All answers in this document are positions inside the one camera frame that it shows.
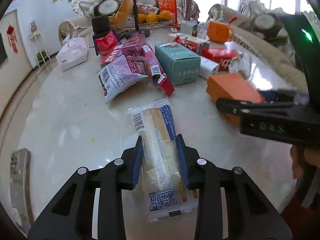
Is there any beige side sofa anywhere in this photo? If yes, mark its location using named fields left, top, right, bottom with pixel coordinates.
left=208, top=2, right=308, bottom=92

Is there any orange fruit right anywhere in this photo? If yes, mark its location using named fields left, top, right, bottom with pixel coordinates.
left=158, top=10, right=174, bottom=22

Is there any orange fruit left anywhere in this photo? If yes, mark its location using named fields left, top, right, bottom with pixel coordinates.
left=138, top=14, right=146, bottom=24

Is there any clear biscuit wrapper blue print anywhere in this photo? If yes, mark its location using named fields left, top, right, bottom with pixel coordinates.
left=129, top=98, right=199, bottom=222

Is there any red white snack packet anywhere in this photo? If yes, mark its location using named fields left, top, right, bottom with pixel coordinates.
left=173, top=35, right=210, bottom=56

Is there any orange fruit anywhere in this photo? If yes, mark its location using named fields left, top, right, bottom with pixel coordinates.
left=145, top=13, right=159, bottom=23
left=138, top=14, right=146, bottom=24
left=158, top=10, right=174, bottom=22

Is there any black stand with pole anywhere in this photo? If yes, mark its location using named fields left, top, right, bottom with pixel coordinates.
left=125, top=0, right=150, bottom=40

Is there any red foil snack bag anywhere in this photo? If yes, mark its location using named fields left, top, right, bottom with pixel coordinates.
left=92, top=29, right=121, bottom=56

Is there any red cigarette pack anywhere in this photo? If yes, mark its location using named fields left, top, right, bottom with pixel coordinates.
left=202, top=48, right=238, bottom=72

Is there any pink carton box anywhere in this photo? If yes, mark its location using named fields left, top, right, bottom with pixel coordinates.
left=121, top=31, right=146, bottom=57

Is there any purple white snack bag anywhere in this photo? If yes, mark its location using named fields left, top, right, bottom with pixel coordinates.
left=97, top=55, right=148, bottom=104

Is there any round grey cushion left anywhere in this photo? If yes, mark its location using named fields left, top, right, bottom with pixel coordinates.
left=93, top=0, right=121, bottom=17

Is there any small white green box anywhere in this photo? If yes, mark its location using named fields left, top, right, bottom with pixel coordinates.
left=180, top=21, right=198, bottom=37

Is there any pink red long box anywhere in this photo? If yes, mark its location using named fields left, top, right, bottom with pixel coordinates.
left=140, top=44, right=175, bottom=96

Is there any black square box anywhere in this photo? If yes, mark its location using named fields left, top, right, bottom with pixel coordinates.
left=92, top=15, right=110, bottom=34

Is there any orange fruit middle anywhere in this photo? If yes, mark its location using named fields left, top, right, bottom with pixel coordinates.
left=145, top=13, right=159, bottom=23

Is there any orange mug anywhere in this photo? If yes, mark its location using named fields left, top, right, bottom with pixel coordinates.
left=207, top=21, right=235, bottom=43

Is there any white tissue box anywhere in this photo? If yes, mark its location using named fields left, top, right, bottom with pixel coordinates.
left=56, top=37, right=88, bottom=72

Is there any red wall ornament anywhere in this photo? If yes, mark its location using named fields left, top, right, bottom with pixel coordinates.
left=7, top=25, right=18, bottom=54

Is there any orange cardboard box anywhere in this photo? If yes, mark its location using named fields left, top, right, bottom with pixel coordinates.
left=205, top=73, right=266, bottom=124

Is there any red gift bag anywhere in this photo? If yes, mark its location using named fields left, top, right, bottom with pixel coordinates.
left=158, top=0, right=178, bottom=25

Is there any teal cardboard box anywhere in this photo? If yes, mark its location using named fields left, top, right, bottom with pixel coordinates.
left=155, top=42, right=201, bottom=86

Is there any right hand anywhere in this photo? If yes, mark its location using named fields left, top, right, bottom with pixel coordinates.
left=290, top=145, right=320, bottom=179

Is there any white side stand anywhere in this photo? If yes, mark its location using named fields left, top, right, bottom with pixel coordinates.
left=28, top=21, right=52, bottom=68

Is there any glass fruit tray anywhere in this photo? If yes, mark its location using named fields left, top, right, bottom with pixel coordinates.
left=117, top=18, right=176, bottom=30

